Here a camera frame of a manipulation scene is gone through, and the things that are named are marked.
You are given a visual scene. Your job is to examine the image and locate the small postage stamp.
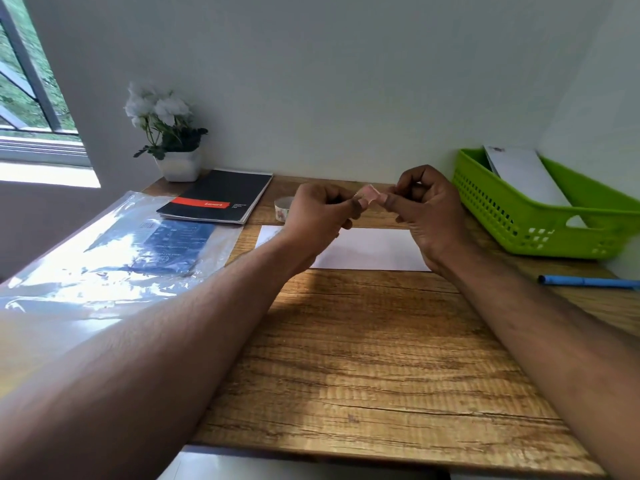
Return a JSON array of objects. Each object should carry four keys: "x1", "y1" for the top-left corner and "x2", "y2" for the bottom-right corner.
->
[{"x1": 355, "y1": 184, "x2": 389, "y2": 205}]

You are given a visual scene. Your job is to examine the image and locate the person's left forearm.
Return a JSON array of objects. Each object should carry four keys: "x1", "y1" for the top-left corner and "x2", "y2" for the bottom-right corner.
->
[{"x1": 0, "y1": 234, "x2": 316, "y2": 480}]

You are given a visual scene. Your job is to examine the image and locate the person's left hand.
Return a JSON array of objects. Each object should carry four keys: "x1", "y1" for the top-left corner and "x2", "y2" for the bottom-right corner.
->
[{"x1": 279, "y1": 183, "x2": 369, "y2": 261}]

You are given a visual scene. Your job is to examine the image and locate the person's right forearm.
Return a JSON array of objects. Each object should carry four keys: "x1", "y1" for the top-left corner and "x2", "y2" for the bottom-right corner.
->
[{"x1": 439, "y1": 244, "x2": 640, "y2": 480}]

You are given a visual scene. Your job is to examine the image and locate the green plastic basket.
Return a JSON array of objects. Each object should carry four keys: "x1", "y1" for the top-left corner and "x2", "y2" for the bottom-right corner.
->
[{"x1": 452, "y1": 148, "x2": 640, "y2": 261}]

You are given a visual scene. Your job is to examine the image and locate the patterned tape roll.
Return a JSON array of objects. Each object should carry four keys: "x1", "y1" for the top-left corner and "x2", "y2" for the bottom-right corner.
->
[{"x1": 274, "y1": 196, "x2": 296, "y2": 224}]

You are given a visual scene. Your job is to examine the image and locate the white flower plant in pot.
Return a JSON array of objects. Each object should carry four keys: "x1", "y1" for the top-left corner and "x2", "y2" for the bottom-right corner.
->
[{"x1": 123, "y1": 83, "x2": 209, "y2": 183}]

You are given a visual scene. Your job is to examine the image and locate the clear plastic wrapper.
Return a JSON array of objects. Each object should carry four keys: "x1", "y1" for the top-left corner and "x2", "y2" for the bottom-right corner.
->
[{"x1": 0, "y1": 191, "x2": 245, "y2": 325}]

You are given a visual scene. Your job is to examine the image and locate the person's right hand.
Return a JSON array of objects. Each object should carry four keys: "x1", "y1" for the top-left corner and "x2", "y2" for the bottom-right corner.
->
[{"x1": 377, "y1": 164, "x2": 477, "y2": 277}]

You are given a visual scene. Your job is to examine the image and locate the blue pen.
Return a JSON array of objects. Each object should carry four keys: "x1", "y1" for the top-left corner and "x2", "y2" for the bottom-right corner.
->
[{"x1": 537, "y1": 274, "x2": 640, "y2": 289}]

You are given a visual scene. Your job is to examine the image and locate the grey window frame rail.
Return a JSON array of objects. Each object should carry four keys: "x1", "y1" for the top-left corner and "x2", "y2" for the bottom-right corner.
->
[{"x1": 0, "y1": 129, "x2": 92, "y2": 167}]

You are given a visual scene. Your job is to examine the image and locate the black notebook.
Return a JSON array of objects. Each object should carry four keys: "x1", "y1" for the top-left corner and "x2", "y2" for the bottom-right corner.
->
[{"x1": 156, "y1": 168, "x2": 274, "y2": 225}]

